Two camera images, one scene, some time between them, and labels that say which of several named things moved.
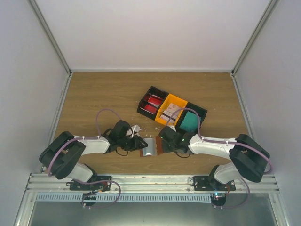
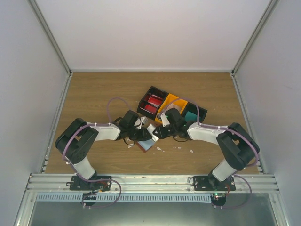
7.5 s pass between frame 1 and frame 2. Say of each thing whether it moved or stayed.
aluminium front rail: stayed
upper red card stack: stayed
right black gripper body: moved
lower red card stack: stayed
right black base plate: stayed
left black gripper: moved
